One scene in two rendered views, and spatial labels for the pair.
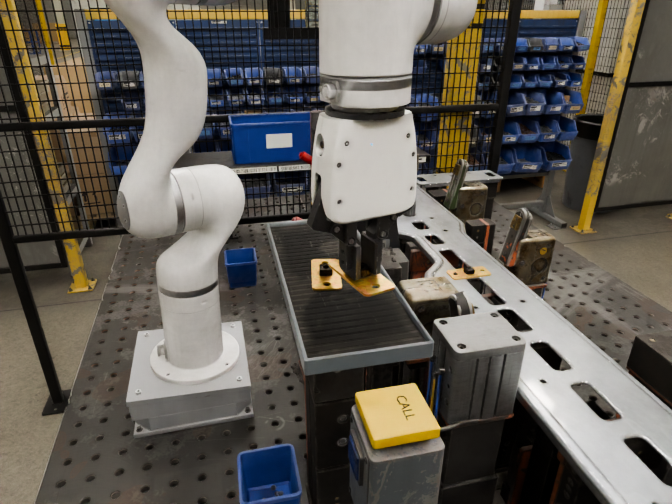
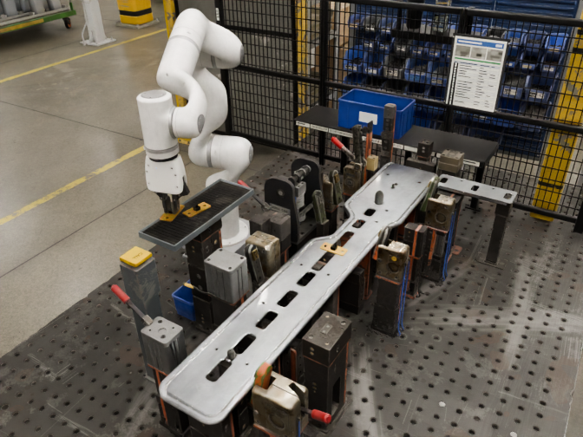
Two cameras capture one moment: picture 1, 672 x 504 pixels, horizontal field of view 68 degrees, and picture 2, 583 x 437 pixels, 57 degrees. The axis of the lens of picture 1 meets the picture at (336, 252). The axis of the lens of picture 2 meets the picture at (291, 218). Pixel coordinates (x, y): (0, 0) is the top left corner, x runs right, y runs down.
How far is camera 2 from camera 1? 1.30 m
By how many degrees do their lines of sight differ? 40
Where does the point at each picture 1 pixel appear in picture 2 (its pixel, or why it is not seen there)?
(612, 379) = (289, 319)
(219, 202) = (228, 159)
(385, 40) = (148, 139)
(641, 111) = not seen: outside the picture
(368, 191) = (158, 183)
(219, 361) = (228, 239)
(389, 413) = (132, 254)
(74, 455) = (160, 251)
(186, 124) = (209, 120)
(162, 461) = (181, 270)
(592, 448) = (232, 327)
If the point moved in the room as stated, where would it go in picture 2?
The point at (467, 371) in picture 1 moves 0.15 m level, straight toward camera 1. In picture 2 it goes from (208, 271) to (155, 287)
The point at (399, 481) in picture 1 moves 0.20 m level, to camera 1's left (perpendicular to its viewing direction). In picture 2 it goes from (127, 275) to (90, 244)
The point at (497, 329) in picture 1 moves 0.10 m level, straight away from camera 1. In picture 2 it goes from (231, 262) to (265, 253)
